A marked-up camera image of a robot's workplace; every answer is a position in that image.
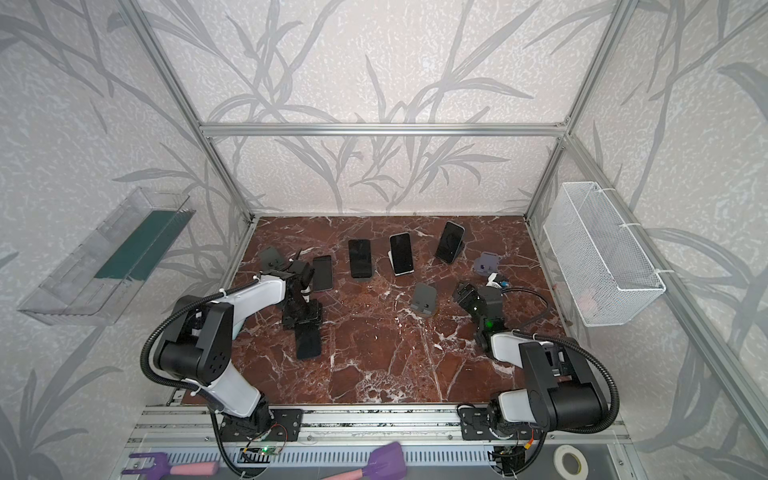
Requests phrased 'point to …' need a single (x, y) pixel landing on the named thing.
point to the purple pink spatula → (386, 462)
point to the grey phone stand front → (425, 298)
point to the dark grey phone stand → (271, 259)
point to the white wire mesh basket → (610, 279)
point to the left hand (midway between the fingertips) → (317, 313)
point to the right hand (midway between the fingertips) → (466, 278)
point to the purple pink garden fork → (162, 469)
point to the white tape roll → (563, 450)
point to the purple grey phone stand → (486, 263)
